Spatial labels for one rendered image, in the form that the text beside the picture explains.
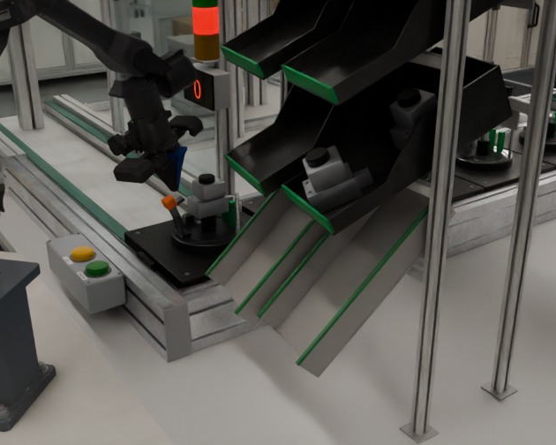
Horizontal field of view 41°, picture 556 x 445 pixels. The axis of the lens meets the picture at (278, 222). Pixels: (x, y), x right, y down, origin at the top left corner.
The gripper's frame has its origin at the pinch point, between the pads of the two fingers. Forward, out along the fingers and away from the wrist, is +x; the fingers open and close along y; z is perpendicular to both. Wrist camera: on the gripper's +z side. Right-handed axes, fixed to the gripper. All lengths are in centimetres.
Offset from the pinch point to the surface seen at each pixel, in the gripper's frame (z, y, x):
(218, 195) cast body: -4.3, -5.6, 7.8
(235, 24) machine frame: 45, -91, 9
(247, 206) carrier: 1.3, -19.6, 20.1
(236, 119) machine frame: 47, -82, 36
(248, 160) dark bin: -21.5, 4.9, -7.2
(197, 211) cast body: -1.9, -1.6, 8.8
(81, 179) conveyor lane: 53, -24, 21
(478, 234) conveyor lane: -38, -43, 39
